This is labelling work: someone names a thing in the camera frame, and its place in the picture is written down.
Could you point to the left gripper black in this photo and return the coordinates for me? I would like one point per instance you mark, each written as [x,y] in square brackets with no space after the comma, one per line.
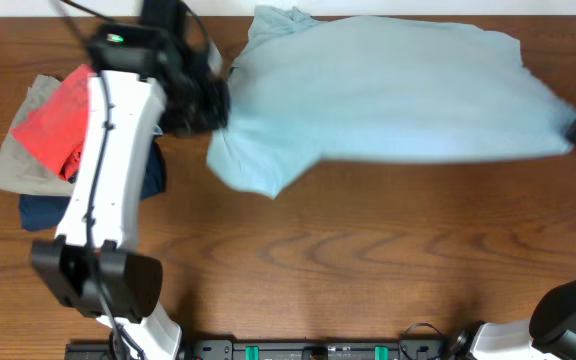
[219,115]

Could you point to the light blue t-shirt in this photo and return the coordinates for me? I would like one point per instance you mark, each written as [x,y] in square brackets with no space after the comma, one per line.
[378,89]

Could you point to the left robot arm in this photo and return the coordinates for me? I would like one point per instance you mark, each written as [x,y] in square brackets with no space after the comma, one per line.
[143,77]

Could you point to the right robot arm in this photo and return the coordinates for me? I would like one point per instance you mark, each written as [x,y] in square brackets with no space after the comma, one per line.
[550,333]

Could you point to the folded red-orange shirt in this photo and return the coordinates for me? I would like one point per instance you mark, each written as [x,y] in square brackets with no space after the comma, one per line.
[55,133]

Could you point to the folded beige shirt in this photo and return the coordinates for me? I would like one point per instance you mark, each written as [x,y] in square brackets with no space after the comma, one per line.
[19,171]

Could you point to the folded navy blue garment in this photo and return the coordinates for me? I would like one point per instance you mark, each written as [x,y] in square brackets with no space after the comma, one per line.
[38,212]

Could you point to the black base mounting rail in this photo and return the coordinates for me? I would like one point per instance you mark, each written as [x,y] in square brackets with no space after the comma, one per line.
[424,349]

